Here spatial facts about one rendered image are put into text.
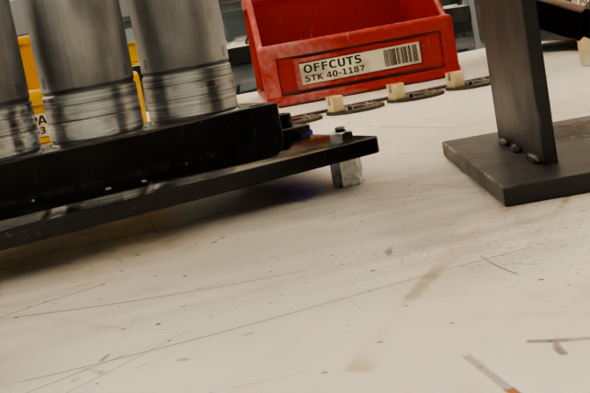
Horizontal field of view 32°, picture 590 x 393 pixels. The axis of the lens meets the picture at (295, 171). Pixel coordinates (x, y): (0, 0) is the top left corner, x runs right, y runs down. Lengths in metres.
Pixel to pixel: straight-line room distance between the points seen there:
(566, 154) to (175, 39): 0.11
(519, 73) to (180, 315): 0.10
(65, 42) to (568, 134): 0.12
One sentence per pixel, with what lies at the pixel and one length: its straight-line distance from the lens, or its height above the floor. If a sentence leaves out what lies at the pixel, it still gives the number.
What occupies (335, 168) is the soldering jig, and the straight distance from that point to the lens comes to 0.25.
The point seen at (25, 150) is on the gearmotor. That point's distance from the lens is 0.26.
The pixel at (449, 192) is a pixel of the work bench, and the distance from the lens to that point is 0.22.
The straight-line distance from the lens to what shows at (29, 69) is 0.60.
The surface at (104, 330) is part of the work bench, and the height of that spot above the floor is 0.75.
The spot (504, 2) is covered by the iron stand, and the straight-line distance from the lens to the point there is 0.23.
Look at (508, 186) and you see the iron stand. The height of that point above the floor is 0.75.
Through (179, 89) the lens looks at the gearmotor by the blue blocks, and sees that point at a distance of 0.27.
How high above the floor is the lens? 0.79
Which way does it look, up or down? 8 degrees down
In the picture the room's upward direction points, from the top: 10 degrees counter-clockwise
